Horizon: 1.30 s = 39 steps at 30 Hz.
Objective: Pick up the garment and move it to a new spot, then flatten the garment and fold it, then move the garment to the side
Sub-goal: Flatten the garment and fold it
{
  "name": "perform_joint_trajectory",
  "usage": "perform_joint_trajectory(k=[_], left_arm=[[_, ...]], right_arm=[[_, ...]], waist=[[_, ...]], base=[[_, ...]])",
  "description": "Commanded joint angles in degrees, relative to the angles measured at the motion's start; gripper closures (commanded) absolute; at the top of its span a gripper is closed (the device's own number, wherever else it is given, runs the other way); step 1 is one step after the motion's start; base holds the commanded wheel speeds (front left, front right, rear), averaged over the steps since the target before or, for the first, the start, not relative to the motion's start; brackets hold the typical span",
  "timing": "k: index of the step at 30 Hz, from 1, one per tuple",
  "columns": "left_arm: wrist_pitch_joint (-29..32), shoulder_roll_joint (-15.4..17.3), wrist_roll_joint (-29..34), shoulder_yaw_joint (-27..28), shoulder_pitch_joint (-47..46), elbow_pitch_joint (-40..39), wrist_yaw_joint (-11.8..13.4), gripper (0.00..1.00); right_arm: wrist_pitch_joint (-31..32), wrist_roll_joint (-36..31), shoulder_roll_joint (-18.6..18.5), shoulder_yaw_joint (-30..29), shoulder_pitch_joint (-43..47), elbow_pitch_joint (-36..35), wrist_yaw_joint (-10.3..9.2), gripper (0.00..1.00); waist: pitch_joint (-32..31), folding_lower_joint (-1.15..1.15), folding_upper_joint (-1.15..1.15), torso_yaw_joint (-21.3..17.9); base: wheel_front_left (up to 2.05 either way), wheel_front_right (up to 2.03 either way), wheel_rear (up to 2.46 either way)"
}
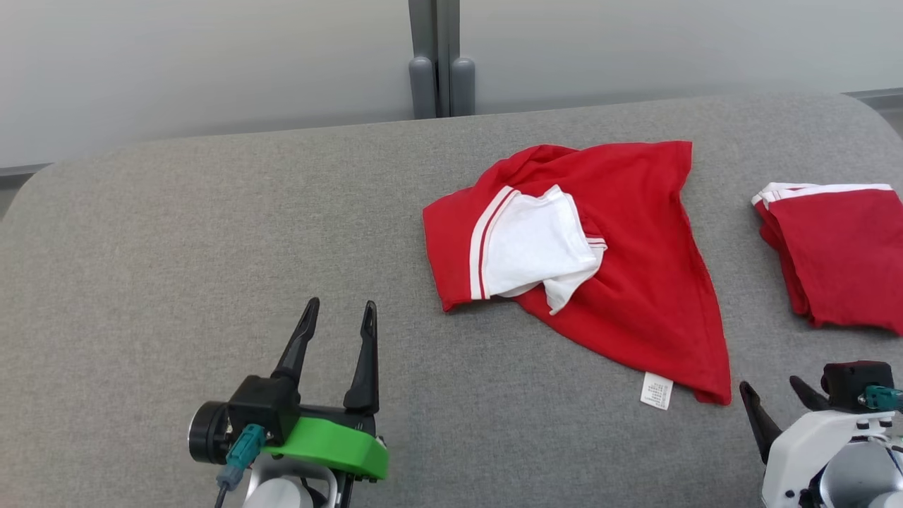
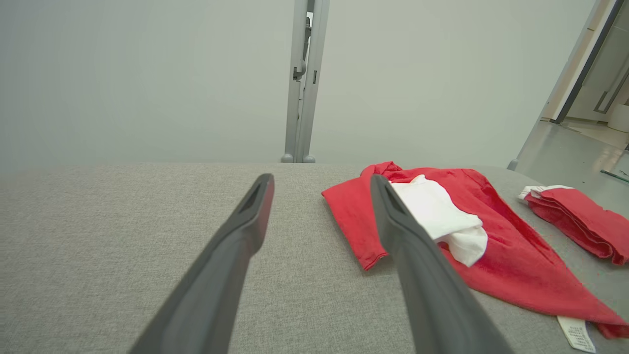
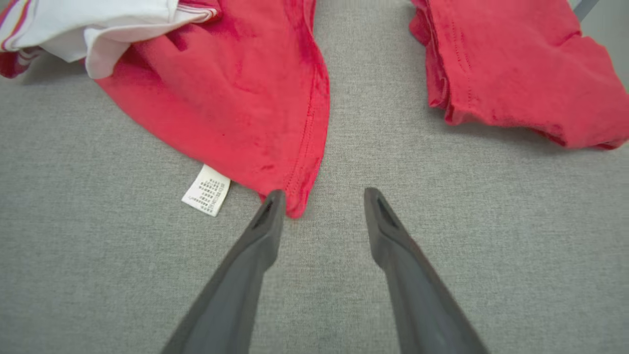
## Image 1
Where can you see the grey fabric sofa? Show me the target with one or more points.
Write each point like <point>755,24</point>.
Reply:
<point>211,247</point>

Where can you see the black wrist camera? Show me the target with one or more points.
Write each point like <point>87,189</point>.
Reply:
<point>254,409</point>
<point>850,381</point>

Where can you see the red shorts white stripe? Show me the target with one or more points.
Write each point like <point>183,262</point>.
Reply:
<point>846,261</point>

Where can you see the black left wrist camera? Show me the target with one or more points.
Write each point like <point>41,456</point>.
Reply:
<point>254,409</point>

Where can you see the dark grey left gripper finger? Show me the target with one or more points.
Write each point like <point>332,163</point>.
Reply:
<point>365,374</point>
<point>296,353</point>

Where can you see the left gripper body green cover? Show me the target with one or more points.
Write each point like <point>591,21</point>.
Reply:
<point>331,448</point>

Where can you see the red white-sleeved t-shirt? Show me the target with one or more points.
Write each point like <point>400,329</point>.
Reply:
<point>649,282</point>

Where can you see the grey rounded post cap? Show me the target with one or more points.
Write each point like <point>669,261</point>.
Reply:
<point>422,88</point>
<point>463,88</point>

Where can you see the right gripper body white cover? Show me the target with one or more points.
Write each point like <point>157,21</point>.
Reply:
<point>797,451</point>

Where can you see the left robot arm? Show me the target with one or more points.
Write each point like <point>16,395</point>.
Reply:
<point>282,490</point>

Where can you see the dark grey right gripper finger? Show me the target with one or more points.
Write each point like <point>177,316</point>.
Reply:
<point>810,397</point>
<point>763,427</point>

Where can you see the grey metal partition post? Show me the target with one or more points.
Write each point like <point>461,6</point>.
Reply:
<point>434,35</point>

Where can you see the grey wall base rail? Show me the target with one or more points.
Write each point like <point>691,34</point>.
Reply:
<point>25,175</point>
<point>878,99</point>

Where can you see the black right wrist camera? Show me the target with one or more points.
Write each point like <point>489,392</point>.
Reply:
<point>850,381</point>

